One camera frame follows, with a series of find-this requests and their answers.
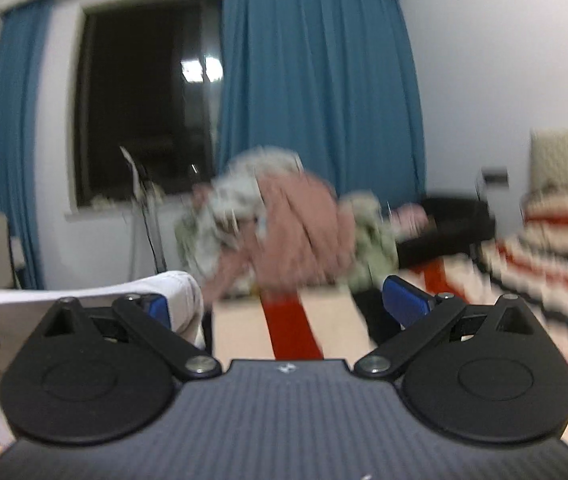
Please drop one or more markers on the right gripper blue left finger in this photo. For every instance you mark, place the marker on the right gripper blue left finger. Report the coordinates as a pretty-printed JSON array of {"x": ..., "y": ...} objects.
[{"x": 156, "y": 306}]

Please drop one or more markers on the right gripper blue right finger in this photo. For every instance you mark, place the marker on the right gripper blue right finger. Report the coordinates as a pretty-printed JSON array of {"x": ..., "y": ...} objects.
[{"x": 406, "y": 303}]

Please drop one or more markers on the crumpled light patterned clothes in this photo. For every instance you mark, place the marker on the crumpled light patterned clothes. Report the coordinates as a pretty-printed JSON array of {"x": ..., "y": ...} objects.
[{"x": 213, "y": 218}]

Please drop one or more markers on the green floral garment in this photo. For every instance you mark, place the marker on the green floral garment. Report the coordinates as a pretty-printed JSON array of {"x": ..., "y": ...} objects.
[{"x": 375, "y": 250}]

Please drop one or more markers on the black bag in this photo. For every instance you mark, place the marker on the black bag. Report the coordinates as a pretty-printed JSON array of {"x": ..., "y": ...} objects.
[{"x": 460, "y": 222}]

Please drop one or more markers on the metal tripod stand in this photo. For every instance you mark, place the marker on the metal tripod stand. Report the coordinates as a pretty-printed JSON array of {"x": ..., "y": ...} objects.
[{"x": 144, "y": 207}]

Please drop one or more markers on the pink fluffy garment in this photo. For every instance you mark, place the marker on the pink fluffy garment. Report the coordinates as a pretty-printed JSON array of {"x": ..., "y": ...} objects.
[{"x": 307, "y": 238}]

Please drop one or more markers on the striped red cream bedspread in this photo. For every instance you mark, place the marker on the striped red cream bedspread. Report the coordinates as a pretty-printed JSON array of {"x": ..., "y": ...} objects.
[{"x": 530, "y": 266}]

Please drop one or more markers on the beige pillow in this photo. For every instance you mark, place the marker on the beige pillow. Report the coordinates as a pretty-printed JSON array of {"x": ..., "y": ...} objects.
[{"x": 548, "y": 158}]

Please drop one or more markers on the dark window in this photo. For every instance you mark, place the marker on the dark window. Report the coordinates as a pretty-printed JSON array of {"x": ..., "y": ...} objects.
[{"x": 147, "y": 95}]

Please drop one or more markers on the blue curtain right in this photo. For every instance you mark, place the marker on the blue curtain right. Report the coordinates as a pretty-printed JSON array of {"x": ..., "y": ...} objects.
[{"x": 332, "y": 80}]

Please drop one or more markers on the blue curtain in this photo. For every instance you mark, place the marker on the blue curtain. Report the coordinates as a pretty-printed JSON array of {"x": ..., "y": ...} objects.
[
  {"x": 332, "y": 80},
  {"x": 22, "y": 43}
]

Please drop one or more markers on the blue curtain left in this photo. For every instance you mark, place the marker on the blue curtain left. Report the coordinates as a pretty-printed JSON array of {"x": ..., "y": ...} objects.
[{"x": 22, "y": 43}]

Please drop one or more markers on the wall socket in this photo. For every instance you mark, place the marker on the wall socket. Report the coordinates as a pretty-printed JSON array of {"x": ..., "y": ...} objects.
[{"x": 495, "y": 176}]

